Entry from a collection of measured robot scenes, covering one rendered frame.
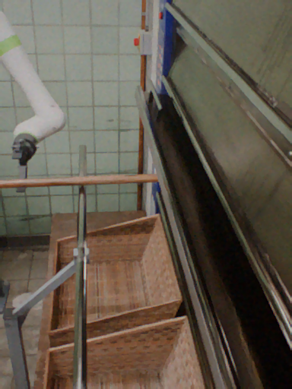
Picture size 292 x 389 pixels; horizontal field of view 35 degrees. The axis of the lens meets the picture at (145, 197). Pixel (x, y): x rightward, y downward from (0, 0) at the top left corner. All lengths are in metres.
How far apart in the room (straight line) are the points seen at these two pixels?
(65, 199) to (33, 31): 1.08
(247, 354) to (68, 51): 2.21
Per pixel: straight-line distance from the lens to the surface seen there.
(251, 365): 0.76
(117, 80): 2.77
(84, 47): 2.71
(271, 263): 0.83
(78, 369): 1.03
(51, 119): 1.93
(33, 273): 3.10
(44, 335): 1.91
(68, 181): 1.60
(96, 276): 2.12
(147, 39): 2.36
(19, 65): 1.95
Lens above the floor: 1.98
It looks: 31 degrees down
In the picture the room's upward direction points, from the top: 2 degrees clockwise
